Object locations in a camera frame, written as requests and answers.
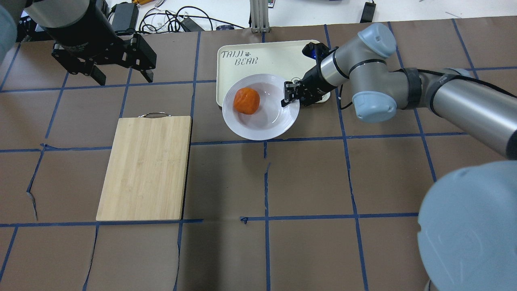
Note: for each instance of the bamboo cutting board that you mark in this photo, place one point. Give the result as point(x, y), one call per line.
point(146, 174)

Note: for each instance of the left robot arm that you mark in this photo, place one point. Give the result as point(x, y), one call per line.
point(11, 11)

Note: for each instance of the orange fruit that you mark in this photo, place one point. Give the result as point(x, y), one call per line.
point(246, 101)

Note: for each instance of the aluminium frame post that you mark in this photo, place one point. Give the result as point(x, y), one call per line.
point(259, 16)

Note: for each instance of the black power adapter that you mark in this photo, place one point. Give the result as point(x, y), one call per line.
point(368, 12)

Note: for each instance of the white round plate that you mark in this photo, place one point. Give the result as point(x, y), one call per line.
point(271, 119)

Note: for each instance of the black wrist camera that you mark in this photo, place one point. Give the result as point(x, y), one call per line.
point(317, 51)

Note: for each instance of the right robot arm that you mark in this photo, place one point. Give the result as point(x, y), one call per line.
point(467, 219)

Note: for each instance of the cream bear tray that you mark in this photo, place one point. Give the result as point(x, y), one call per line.
point(282, 58)

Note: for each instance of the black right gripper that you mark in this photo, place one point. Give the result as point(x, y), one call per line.
point(313, 78)

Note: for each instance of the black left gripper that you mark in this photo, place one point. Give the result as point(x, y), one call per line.
point(83, 35)

